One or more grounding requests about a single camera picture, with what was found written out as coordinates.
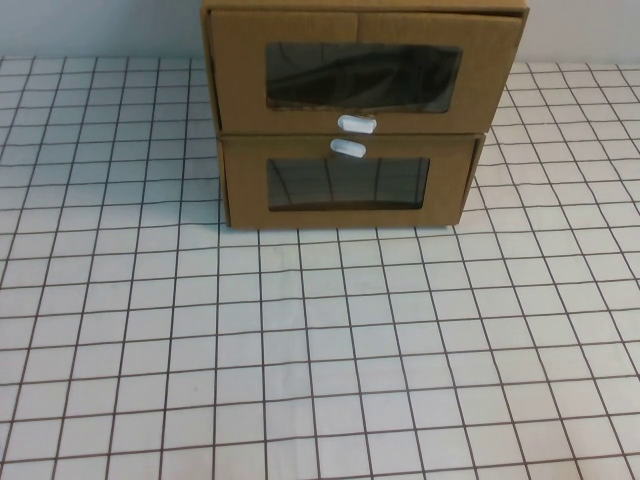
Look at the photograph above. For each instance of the cardboard shell of creased-window drawer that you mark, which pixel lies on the cardboard shell of creased-window drawer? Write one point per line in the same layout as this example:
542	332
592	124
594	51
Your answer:
350	4

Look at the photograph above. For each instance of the cardboard drawer with smooth window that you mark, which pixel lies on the cardboard drawer with smooth window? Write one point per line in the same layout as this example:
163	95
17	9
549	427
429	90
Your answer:
245	200

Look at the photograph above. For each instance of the cardboard shell of smooth-window drawer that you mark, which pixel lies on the cardboard shell of smooth-window drawer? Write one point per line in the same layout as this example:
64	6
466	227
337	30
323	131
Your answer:
479	175

